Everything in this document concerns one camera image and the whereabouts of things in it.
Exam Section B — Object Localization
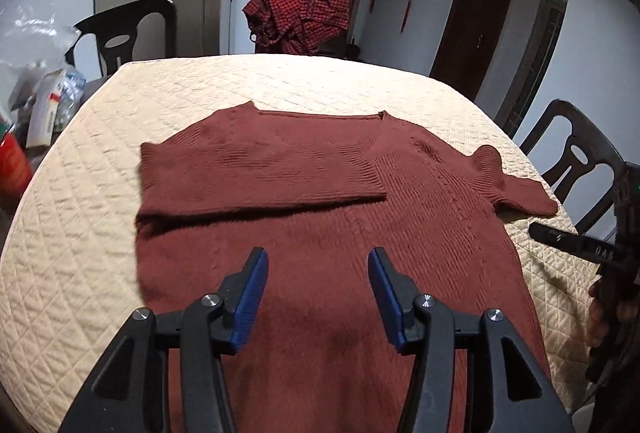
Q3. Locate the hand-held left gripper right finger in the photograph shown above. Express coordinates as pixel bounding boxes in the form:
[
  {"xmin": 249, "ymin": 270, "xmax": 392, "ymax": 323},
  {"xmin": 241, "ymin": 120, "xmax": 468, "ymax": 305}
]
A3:
[{"xmin": 367, "ymin": 247, "xmax": 576, "ymax": 433}]

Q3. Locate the rust red knitted sweater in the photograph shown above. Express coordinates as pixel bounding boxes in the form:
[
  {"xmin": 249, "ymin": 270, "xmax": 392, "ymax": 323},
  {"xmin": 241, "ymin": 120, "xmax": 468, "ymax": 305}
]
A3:
[{"xmin": 134, "ymin": 102, "xmax": 560, "ymax": 433}]

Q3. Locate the person's right hand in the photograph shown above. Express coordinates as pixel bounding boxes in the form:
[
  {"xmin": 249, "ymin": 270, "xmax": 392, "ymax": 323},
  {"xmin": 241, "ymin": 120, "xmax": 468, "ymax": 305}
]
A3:
[{"xmin": 588, "ymin": 280, "xmax": 620, "ymax": 365}]

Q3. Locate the white carton box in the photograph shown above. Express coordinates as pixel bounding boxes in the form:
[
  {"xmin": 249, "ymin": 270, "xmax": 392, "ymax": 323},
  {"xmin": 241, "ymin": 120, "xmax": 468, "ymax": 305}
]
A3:
[{"xmin": 25, "ymin": 69, "xmax": 76, "ymax": 150}]

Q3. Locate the clear plastic bag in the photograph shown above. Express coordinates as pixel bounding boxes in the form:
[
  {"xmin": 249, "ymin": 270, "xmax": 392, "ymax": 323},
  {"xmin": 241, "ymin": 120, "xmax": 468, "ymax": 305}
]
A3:
[{"xmin": 0, "ymin": 0, "xmax": 83, "ymax": 114}]

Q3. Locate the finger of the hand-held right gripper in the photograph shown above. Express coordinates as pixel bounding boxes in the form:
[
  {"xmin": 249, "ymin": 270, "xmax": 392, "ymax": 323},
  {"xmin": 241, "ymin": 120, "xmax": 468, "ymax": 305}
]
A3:
[{"xmin": 528, "ymin": 221, "xmax": 635, "ymax": 264}]

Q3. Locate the clear plastic water bottle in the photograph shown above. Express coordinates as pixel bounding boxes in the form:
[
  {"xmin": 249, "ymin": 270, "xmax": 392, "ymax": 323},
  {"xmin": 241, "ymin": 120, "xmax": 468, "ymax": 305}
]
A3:
[{"xmin": 54, "ymin": 67, "xmax": 87, "ymax": 131}]

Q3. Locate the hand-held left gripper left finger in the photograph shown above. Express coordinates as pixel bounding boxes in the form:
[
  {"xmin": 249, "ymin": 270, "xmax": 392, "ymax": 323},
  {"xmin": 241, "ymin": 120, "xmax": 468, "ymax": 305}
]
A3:
[{"xmin": 57, "ymin": 247, "xmax": 270, "ymax": 433}]

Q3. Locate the black plastic chair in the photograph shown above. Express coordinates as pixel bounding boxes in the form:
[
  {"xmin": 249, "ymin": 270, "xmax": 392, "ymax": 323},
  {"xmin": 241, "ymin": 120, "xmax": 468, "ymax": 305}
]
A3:
[
  {"xmin": 517, "ymin": 99, "xmax": 628, "ymax": 236},
  {"xmin": 65, "ymin": 0, "xmax": 178, "ymax": 78}
]

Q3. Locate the window with metal grille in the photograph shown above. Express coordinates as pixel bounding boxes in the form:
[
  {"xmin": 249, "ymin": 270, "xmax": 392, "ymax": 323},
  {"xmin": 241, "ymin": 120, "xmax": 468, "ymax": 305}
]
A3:
[{"xmin": 492, "ymin": 0, "xmax": 568, "ymax": 138}]

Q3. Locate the red bottle with green cap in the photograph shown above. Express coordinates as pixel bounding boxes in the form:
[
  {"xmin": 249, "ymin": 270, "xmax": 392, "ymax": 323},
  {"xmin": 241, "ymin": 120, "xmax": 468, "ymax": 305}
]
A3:
[{"xmin": 0, "ymin": 123, "xmax": 33, "ymax": 201}]

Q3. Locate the dark brown door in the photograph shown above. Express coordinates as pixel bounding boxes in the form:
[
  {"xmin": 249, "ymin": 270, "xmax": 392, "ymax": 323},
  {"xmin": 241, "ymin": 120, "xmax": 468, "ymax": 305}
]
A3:
[{"xmin": 429, "ymin": 0, "xmax": 517, "ymax": 98}]

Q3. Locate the red checked cloth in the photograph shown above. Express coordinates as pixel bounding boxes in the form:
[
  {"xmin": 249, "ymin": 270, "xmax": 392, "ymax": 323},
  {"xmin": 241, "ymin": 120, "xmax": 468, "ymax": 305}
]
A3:
[{"xmin": 242, "ymin": 0, "xmax": 353, "ymax": 56}]

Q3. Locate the cream quilted table cover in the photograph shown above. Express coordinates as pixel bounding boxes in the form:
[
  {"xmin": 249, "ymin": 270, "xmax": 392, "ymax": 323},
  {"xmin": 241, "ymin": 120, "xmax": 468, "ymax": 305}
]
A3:
[{"xmin": 0, "ymin": 53, "xmax": 601, "ymax": 433}]

